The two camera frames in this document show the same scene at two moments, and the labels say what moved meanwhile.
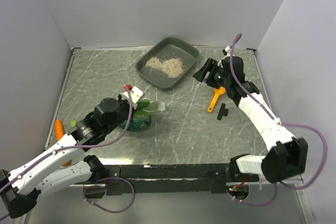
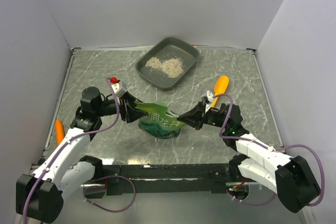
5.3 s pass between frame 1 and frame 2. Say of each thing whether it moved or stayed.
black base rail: stayed
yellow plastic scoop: stayed
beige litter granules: stayed
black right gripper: moved
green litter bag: moved
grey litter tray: stayed
